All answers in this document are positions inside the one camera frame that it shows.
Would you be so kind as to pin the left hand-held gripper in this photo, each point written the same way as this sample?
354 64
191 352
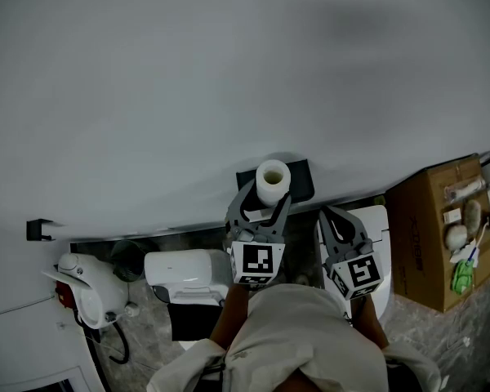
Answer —
255 261

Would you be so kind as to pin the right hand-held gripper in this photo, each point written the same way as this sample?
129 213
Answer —
359 274

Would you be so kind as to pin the person's left forearm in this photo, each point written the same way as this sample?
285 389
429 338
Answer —
228 317

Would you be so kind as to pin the person's right forearm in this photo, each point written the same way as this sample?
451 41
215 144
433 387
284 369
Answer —
369 325

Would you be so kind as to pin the white toilet with closed lid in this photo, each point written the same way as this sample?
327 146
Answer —
377 227

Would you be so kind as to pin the white toilet with open lid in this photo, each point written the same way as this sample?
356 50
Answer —
179 265

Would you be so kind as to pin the person's right shoe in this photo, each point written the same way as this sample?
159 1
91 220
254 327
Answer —
301 279

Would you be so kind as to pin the brown cardboard box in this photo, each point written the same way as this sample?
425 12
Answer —
416 243

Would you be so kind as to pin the person's beige clothing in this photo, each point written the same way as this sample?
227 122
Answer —
298 333

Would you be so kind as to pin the small white box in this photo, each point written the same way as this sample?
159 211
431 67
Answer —
452 216

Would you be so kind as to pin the white round sponge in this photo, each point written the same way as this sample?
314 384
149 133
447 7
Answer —
456 237

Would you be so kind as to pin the white crumpled tissue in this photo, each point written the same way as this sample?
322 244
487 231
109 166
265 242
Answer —
462 252

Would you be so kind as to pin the black cloth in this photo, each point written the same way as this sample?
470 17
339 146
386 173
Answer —
192 321

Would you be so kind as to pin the green cloth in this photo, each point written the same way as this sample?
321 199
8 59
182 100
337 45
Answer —
462 277

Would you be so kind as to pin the brown furry brush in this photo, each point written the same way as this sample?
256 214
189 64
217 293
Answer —
472 214

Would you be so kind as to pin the wrapped long package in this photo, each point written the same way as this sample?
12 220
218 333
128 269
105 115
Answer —
465 189

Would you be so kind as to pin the blue and white brush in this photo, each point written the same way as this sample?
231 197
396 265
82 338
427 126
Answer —
477 245

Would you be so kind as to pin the dark mesh waste bin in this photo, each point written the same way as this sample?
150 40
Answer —
126 261

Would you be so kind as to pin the small white round cap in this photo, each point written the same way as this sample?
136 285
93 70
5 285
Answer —
131 309

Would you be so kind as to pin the red device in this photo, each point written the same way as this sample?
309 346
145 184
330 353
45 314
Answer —
63 295

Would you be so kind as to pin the black wall paper holder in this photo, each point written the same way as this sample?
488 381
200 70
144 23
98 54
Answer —
302 180

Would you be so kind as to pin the small black wall bracket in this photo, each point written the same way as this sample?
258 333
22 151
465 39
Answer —
34 230

